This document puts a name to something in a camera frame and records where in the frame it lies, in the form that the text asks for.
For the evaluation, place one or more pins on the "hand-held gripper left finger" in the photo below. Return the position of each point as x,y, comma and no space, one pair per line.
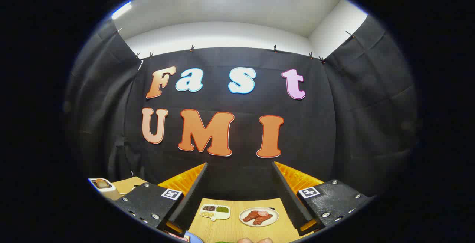
193,194

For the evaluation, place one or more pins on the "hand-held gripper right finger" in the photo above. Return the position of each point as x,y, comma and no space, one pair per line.
285,194

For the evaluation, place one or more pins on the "green lettuce leaf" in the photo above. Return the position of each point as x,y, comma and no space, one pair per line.
224,242

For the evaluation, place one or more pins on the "brown toast slice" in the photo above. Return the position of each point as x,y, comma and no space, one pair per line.
104,183

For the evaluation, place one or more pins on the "pile of black beans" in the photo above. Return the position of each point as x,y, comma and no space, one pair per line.
209,208

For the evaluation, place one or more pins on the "white plate with meat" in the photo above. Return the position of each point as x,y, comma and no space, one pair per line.
274,215

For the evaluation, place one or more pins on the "pile of soybeans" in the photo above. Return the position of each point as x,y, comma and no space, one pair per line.
207,214

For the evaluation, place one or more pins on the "pink sausage slice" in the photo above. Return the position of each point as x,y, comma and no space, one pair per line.
262,213

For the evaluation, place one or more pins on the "pile of green beans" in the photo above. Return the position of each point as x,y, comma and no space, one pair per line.
222,209

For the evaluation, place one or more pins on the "brown meat piece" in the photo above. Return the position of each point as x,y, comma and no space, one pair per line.
263,219
250,216

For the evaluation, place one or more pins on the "white divided dish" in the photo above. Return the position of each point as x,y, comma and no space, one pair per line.
222,215

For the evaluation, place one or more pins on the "blue plate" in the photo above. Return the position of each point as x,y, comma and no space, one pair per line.
195,238

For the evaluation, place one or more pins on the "cream toaster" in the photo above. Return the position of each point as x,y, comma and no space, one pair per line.
111,193

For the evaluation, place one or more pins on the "row of small cloth clips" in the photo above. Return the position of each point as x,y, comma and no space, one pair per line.
192,48

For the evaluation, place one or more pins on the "ceiling light panel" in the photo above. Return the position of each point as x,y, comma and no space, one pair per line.
121,10

